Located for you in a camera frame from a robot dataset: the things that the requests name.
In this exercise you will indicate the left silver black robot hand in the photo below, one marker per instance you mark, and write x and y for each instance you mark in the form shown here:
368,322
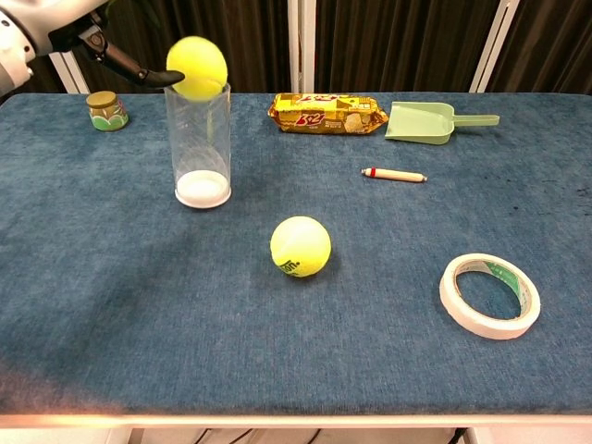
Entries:
14,55

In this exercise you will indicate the yellow tennis ball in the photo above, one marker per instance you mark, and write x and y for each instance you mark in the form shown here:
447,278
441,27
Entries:
196,67
300,246

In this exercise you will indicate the clear plastic tube container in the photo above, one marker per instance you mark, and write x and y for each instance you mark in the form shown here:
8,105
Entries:
199,152

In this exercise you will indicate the small jar with gold lid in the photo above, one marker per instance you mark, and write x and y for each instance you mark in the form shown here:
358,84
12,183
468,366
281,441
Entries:
107,113

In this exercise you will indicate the blue table cloth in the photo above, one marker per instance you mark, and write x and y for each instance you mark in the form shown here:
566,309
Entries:
139,300

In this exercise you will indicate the yellow biscuit snack pack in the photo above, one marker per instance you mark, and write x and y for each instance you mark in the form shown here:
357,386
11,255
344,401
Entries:
328,115

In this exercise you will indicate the small wrapped sausage stick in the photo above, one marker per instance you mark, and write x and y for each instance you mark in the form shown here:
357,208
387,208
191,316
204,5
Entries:
393,175

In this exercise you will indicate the green plastic dustpan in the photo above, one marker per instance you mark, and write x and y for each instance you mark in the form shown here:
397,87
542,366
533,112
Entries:
418,122

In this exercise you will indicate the white adhesive tape roll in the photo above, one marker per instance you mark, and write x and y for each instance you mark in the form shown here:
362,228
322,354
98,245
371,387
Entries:
462,319

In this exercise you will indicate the white frame post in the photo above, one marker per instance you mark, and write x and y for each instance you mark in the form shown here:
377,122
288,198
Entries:
495,46
300,46
69,74

